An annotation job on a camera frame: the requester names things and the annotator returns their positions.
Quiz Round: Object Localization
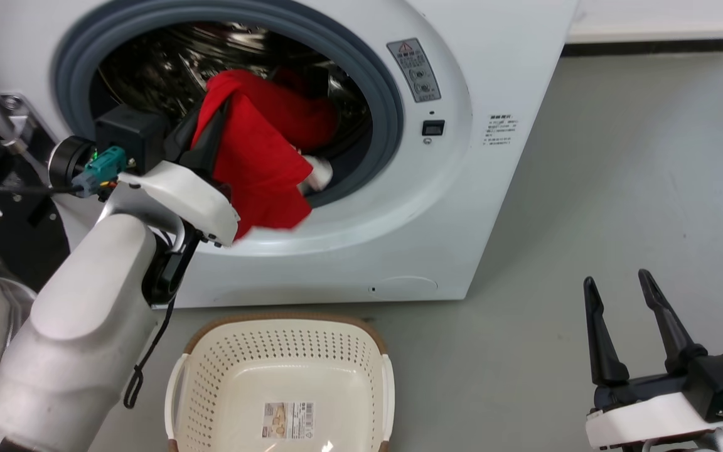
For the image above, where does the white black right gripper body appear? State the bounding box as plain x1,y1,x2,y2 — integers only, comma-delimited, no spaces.
585,372,723,450

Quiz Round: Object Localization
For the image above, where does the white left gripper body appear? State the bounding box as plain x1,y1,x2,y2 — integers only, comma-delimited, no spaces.
117,160,240,247

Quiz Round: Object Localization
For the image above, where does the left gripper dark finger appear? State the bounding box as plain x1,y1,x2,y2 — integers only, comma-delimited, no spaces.
163,105,212,165
179,94,234,188

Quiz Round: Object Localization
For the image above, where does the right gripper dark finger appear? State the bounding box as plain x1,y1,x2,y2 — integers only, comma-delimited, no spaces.
583,276,631,386
638,269,709,375

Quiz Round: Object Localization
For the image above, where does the red garment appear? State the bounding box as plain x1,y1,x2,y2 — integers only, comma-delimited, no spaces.
190,68,339,241

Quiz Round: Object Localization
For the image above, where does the white front-load washing machine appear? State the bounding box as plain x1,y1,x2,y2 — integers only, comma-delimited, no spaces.
0,0,581,309

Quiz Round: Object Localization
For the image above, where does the cream perforated laundry basket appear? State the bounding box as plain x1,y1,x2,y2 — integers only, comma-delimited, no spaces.
164,314,395,452

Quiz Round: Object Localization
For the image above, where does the paper label in basket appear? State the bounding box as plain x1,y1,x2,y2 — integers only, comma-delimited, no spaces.
262,401,316,440

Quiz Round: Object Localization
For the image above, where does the shiny steel washer drum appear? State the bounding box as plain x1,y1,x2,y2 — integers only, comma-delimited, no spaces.
90,22,373,192

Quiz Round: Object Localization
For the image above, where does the white cloth piece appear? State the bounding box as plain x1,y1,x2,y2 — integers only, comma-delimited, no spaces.
299,154,335,193

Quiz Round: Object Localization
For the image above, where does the metal door hinge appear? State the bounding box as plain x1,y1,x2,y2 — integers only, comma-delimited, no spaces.
0,93,56,184

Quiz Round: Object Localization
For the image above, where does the grey rubber door gasket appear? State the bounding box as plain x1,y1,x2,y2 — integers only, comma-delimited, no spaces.
52,0,405,210

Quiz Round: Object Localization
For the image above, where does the grey warning sticker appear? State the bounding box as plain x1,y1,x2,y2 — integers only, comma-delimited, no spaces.
387,38,442,104

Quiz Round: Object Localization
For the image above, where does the small printed text label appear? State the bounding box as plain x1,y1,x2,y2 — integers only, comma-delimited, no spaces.
484,113,519,148

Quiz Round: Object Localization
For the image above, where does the teal left cable connector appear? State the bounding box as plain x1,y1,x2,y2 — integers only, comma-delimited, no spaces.
72,146,129,199

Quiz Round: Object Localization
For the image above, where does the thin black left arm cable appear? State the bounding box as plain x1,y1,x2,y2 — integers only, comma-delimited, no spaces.
0,181,177,452

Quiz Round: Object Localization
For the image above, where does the white wall baseboard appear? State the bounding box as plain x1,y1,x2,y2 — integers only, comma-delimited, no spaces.
565,0,723,45

